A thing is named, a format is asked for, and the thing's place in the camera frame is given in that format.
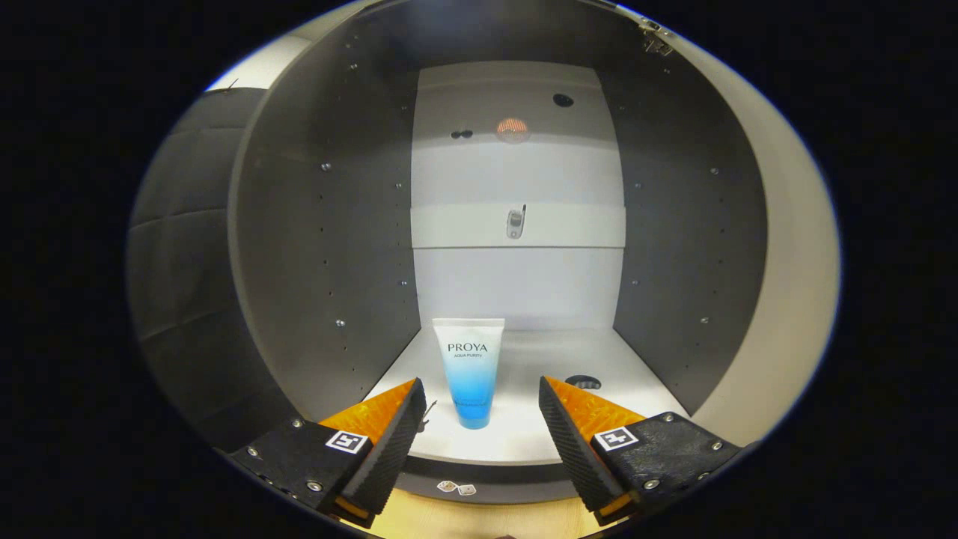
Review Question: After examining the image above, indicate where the white blue cosmetic tube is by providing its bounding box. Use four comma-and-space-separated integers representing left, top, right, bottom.
433, 317, 506, 430

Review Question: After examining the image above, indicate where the dark grey cabinet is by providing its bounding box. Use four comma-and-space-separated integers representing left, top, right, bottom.
227, 0, 772, 506

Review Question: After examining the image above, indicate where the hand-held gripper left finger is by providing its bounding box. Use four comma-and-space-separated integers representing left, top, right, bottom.
225, 378, 429, 531

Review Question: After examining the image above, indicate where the black backdrop cloth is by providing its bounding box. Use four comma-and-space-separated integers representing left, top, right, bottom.
126, 86, 300, 454

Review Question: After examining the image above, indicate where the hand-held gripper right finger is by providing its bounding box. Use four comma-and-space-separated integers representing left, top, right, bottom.
539, 377, 749, 527

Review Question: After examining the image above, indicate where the metal door hinge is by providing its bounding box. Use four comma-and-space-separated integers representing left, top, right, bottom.
638, 16, 674, 57

